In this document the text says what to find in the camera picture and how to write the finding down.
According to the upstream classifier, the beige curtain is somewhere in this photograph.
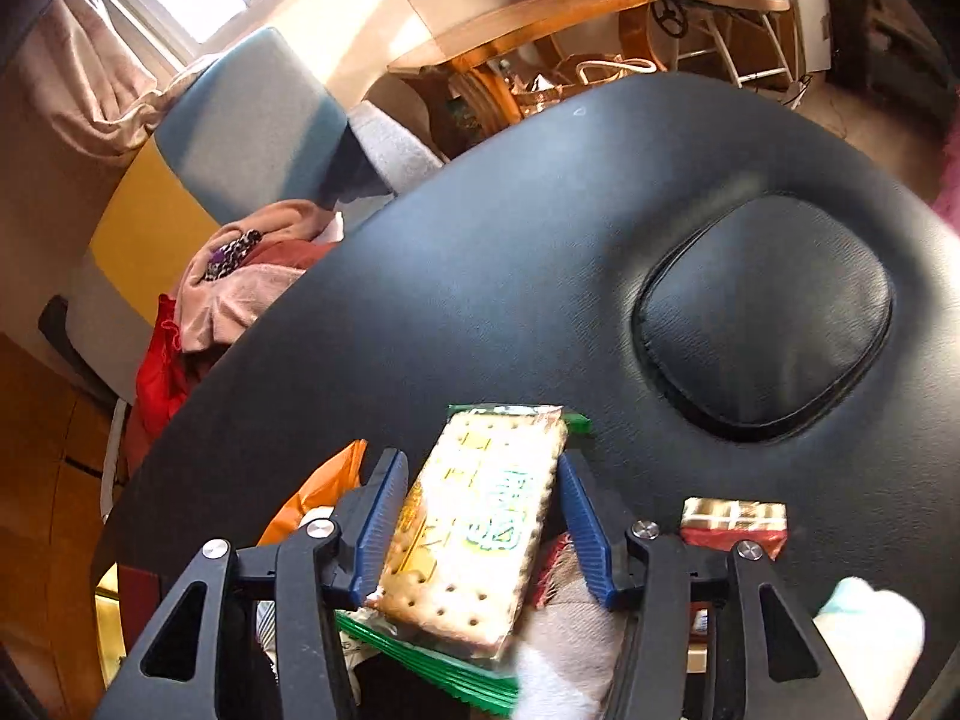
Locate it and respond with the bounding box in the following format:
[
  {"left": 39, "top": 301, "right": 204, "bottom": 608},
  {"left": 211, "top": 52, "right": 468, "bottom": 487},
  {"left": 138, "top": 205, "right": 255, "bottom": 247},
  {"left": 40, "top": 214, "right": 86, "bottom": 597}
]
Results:
[{"left": 15, "top": 0, "right": 192, "bottom": 160}]

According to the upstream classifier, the blue yellow grey chair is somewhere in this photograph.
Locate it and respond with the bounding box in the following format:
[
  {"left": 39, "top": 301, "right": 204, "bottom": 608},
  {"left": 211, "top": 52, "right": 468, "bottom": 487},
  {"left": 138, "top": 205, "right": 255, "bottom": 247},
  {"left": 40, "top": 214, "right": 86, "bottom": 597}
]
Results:
[{"left": 64, "top": 26, "right": 451, "bottom": 406}]

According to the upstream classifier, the white folding chair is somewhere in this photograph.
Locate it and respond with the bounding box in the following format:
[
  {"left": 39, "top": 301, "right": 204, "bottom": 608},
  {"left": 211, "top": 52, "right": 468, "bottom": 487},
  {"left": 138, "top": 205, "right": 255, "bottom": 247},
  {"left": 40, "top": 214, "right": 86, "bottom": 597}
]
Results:
[{"left": 651, "top": 0, "right": 800, "bottom": 92}]

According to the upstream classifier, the orange snack bag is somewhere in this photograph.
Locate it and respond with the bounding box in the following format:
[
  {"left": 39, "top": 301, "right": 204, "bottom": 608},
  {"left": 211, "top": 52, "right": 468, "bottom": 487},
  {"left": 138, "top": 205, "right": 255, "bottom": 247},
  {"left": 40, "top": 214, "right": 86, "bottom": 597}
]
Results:
[{"left": 257, "top": 439, "right": 370, "bottom": 550}]

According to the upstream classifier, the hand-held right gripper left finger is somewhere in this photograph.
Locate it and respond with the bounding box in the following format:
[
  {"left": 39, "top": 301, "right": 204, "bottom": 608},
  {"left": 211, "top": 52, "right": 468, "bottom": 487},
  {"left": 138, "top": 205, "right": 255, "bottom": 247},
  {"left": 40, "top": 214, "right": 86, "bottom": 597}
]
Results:
[{"left": 90, "top": 448, "right": 410, "bottom": 720}]

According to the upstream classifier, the red cloth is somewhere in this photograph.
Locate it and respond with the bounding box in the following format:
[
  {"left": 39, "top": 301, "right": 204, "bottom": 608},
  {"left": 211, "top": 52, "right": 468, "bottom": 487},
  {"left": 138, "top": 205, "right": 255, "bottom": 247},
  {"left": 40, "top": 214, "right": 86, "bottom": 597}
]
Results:
[{"left": 133, "top": 292, "right": 200, "bottom": 445}]

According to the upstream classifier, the wooden side table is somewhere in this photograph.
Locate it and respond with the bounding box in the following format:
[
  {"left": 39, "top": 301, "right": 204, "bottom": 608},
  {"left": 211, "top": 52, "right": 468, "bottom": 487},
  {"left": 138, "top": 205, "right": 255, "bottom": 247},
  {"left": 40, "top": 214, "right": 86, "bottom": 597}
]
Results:
[{"left": 385, "top": 0, "right": 662, "bottom": 137}]

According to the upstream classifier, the red and gold box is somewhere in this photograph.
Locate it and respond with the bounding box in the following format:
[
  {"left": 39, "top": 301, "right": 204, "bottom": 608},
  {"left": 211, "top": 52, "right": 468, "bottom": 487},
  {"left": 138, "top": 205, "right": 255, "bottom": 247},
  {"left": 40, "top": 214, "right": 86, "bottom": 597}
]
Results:
[{"left": 679, "top": 496, "right": 790, "bottom": 562}]

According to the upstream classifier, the grey white sock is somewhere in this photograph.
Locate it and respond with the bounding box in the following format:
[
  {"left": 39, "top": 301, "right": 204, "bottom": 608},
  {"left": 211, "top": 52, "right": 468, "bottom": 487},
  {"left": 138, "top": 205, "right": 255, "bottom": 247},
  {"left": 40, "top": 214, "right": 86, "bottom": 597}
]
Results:
[{"left": 516, "top": 577, "right": 632, "bottom": 720}]

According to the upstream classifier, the green cracker packet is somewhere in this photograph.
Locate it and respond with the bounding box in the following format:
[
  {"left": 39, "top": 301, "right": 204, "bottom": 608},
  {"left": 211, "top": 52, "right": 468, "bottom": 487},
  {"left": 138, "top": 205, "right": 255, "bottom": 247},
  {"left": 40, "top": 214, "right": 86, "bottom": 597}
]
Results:
[
  {"left": 364, "top": 403, "right": 593, "bottom": 665},
  {"left": 334, "top": 610, "right": 522, "bottom": 715}
]

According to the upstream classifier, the pink cloth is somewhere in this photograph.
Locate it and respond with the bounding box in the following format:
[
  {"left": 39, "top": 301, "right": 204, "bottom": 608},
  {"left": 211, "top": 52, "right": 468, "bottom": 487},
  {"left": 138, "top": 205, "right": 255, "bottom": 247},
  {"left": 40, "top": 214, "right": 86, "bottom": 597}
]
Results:
[{"left": 178, "top": 199, "right": 342, "bottom": 355}]

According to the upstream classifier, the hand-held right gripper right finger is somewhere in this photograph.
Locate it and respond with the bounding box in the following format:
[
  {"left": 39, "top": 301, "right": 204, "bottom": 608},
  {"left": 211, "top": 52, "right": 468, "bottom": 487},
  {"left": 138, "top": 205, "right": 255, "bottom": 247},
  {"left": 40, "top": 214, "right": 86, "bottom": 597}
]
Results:
[{"left": 557, "top": 452, "right": 871, "bottom": 720}]

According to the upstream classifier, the brown cloth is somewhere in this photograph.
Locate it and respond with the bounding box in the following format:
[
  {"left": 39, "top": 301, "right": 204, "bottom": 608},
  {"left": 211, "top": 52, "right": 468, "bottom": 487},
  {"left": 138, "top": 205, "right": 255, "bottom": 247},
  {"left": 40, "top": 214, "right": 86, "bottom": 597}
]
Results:
[{"left": 244, "top": 238, "right": 342, "bottom": 275}]

